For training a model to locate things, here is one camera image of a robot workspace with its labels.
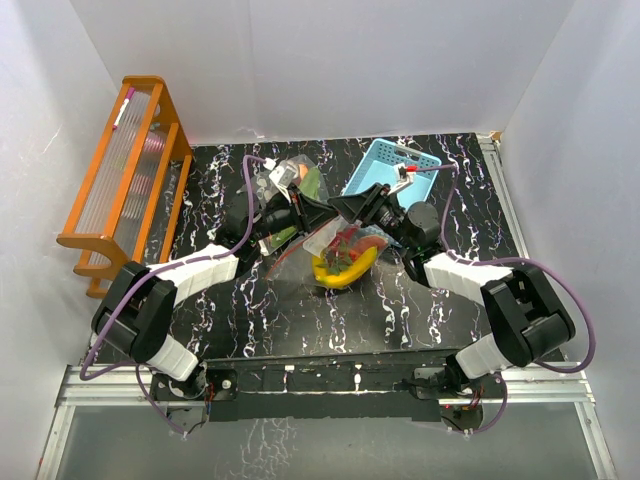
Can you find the pink white marker pen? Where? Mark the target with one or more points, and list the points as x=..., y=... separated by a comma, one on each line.
x=123, y=107

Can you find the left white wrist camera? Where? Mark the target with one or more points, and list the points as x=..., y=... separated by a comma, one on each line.
x=286, y=173

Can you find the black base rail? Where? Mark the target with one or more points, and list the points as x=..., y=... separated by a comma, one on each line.
x=410, y=384

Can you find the clear zip bag red slider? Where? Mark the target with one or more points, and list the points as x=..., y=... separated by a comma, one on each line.
x=294, y=264

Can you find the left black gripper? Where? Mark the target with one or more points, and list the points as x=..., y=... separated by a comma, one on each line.
x=305, y=213

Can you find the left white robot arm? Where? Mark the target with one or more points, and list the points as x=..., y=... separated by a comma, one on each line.
x=135, y=315

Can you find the yellow fake banana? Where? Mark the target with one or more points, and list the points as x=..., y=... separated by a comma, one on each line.
x=363, y=263

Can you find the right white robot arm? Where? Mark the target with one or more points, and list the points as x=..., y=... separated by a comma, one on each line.
x=526, y=317

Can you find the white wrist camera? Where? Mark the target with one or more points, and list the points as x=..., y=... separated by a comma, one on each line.
x=286, y=173
x=404, y=177

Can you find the fake cherry tomato vine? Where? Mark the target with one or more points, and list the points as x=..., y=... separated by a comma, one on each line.
x=338, y=257

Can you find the light blue plastic basket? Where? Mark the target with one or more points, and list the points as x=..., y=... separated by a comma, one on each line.
x=379, y=165

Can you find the orange wooden rack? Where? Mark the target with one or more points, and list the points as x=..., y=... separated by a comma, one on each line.
x=128, y=205

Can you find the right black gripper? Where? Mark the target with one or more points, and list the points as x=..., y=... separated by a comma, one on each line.
x=364, y=206

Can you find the clear bag with green leaf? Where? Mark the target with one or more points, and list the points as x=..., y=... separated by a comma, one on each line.
x=259, y=190

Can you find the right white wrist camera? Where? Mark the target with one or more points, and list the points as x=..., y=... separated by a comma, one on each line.
x=404, y=177

